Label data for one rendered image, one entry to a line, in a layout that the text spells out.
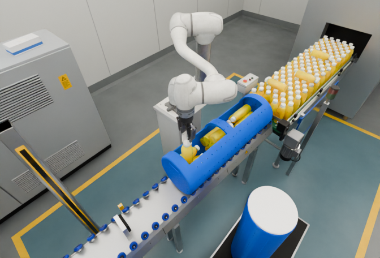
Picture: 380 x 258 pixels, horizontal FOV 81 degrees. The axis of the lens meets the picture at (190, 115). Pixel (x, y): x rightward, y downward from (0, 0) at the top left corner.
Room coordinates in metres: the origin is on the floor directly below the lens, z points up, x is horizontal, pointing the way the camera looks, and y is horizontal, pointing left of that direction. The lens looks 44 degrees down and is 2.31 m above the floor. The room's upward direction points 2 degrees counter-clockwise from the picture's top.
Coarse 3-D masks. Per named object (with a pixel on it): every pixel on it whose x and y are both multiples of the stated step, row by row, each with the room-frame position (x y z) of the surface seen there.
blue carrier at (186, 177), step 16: (256, 96) 1.29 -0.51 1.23; (256, 112) 1.14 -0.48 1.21; (272, 112) 1.20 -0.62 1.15; (208, 128) 1.12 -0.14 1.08; (224, 128) 0.97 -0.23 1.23; (240, 128) 1.00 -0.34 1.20; (256, 128) 1.06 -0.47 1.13; (192, 144) 0.99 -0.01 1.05; (224, 144) 0.87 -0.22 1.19; (240, 144) 0.93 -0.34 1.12; (176, 160) 0.74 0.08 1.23; (208, 160) 0.76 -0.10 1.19; (224, 160) 0.82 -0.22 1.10; (176, 176) 0.70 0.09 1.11; (192, 176) 0.66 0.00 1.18; (208, 176) 0.71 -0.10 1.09
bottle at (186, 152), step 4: (184, 148) 0.77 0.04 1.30; (188, 148) 0.77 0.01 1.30; (192, 148) 0.79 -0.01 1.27; (184, 152) 0.76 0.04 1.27; (188, 152) 0.76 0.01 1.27; (192, 152) 0.78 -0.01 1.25; (184, 156) 0.76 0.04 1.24; (188, 156) 0.76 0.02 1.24; (192, 156) 0.78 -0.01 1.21; (188, 160) 0.76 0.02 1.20; (192, 160) 0.78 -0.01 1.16
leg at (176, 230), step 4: (172, 228) 0.58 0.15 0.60; (176, 228) 0.57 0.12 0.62; (172, 232) 0.59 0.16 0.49; (176, 232) 0.57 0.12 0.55; (176, 236) 0.57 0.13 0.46; (180, 236) 0.59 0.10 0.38; (176, 240) 0.56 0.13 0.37; (180, 240) 0.59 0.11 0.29; (176, 244) 0.57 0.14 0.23; (180, 244) 0.58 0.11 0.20; (176, 248) 0.59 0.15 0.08; (180, 248) 0.58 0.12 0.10; (180, 252) 0.57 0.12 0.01
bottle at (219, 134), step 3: (219, 129) 1.01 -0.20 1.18; (216, 132) 0.98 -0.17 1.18; (219, 132) 0.98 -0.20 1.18; (222, 132) 0.98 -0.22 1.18; (210, 135) 0.97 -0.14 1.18; (213, 135) 0.96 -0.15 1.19; (216, 135) 0.96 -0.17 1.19; (219, 135) 0.96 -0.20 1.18; (222, 135) 0.97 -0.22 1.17; (210, 138) 0.96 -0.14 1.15; (213, 138) 0.95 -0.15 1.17; (216, 138) 0.94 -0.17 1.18; (219, 138) 0.95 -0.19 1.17; (213, 141) 0.94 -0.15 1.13; (216, 141) 0.92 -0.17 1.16
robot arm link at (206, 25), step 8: (192, 16) 1.32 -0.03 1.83; (200, 16) 1.32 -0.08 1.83; (208, 16) 1.32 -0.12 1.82; (216, 16) 1.33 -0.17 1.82; (192, 24) 1.29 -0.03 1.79; (200, 24) 1.29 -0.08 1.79; (208, 24) 1.29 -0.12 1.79; (216, 24) 1.30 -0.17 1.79; (192, 32) 1.29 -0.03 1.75; (200, 32) 1.28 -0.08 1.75; (208, 32) 1.29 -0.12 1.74; (216, 32) 1.30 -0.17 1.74; (200, 40) 1.31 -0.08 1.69; (208, 40) 1.31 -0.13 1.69; (200, 48) 1.34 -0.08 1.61; (208, 48) 1.35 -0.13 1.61; (200, 56) 1.35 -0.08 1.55; (208, 56) 1.37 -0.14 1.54; (200, 72) 1.39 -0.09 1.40; (200, 80) 1.40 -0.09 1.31
